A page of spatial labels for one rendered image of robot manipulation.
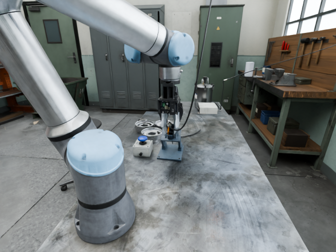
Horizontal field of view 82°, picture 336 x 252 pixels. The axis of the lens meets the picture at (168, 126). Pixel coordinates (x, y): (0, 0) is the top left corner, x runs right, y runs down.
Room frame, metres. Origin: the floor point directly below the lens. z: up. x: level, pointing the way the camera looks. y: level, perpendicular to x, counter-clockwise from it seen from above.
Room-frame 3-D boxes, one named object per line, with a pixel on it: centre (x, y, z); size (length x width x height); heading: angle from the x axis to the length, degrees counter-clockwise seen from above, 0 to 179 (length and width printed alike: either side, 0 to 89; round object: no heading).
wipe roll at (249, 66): (2.88, -1.17, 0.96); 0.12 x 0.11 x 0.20; 83
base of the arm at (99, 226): (0.39, 0.16, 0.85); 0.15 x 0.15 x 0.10
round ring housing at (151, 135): (0.87, 0.08, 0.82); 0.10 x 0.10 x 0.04
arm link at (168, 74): (0.69, -0.01, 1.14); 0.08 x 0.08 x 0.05
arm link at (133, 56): (0.62, 0.06, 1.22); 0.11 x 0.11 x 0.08; 38
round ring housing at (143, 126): (0.99, 0.13, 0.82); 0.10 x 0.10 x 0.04
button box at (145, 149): (0.73, 0.11, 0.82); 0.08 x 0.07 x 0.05; 173
